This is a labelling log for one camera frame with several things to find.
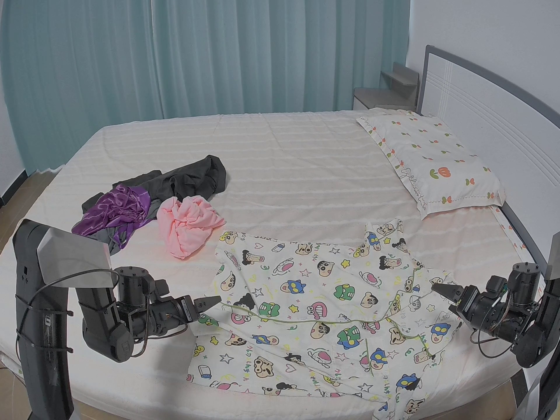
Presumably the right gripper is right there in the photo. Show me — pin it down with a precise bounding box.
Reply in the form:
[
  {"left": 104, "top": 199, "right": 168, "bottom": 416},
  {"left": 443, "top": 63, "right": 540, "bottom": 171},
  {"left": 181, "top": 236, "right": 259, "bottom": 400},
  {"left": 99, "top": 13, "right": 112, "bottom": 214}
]
[{"left": 431, "top": 281, "right": 497, "bottom": 335}]

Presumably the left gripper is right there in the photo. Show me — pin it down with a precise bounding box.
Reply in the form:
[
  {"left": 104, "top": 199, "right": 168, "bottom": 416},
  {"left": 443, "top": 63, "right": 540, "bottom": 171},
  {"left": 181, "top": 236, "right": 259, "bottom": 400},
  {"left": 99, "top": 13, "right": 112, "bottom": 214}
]
[{"left": 150, "top": 295, "right": 222, "bottom": 329}]

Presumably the white printed pyjama top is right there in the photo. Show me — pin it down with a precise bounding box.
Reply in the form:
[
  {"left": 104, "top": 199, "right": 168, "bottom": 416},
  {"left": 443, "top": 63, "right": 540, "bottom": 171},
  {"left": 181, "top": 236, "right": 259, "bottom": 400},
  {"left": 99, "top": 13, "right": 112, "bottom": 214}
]
[{"left": 187, "top": 218, "right": 463, "bottom": 420}]

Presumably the bed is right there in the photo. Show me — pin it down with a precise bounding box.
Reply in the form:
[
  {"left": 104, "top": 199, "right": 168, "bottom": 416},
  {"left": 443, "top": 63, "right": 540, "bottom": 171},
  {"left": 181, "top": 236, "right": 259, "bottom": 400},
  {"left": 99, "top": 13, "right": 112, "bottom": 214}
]
[{"left": 0, "top": 44, "right": 560, "bottom": 420}]

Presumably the pink garment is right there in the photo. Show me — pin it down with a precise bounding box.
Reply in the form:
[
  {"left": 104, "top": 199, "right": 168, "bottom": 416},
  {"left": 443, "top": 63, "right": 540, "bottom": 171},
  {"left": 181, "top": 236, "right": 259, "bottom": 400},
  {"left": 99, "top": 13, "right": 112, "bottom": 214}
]
[{"left": 157, "top": 196, "right": 226, "bottom": 260}]

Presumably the dark grey garment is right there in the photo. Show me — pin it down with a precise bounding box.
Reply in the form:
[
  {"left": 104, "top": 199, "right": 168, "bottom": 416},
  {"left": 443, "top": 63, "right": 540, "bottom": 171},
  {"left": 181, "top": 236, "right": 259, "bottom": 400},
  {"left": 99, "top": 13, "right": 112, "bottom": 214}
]
[{"left": 82, "top": 170, "right": 162, "bottom": 255}]

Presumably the black garment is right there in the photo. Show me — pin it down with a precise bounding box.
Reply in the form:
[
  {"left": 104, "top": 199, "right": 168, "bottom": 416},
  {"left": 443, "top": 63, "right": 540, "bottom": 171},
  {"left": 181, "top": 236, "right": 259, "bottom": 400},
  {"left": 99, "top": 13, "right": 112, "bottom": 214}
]
[{"left": 151, "top": 155, "right": 228, "bottom": 204}]

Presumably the purple garment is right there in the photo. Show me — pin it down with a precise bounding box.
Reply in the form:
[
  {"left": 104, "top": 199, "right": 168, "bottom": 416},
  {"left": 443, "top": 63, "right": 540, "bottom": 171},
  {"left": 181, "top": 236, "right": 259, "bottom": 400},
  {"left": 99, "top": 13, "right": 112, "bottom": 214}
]
[{"left": 71, "top": 184, "right": 151, "bottom": 249}]

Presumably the white printed pillow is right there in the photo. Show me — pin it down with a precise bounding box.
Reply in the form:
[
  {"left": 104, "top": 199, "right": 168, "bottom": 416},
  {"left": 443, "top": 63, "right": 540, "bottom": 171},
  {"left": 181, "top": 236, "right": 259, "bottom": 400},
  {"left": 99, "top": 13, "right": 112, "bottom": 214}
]
[{"left": 356, "top": 108, "right": 507, "bottom": 220}]

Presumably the grey bedside table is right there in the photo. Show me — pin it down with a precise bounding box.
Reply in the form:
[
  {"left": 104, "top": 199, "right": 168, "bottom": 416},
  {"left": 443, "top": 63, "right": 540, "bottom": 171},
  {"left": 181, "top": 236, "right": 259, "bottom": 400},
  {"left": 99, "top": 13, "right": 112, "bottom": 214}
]
[{"left": 353, "top": 62, "right": 421, "bottom": 113}]

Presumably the blue-green curtain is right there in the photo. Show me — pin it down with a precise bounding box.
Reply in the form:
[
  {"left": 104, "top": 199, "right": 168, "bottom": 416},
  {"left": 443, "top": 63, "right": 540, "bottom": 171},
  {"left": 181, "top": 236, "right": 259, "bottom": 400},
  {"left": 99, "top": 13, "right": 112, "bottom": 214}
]
[
  {"left": 0, "top": 0, "right": 154, "bottom": 176},
  {"left": 151, "top": 0, "right": 412, "bottom": 119}
]

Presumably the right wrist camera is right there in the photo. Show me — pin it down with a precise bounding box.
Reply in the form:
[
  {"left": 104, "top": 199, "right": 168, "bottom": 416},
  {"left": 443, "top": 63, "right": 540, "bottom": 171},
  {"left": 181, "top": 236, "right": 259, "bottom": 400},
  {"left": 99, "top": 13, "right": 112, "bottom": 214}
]
[{"left": 487, "top": 276, "right": 509, "bottom": 300}]

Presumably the black cable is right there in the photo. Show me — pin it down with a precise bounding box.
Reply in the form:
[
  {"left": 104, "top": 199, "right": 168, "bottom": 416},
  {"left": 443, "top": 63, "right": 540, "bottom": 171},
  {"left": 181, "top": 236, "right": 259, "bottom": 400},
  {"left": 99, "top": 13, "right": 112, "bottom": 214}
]
[{"left": 17, "top": 269, "right": 121, "bottom": 351}]

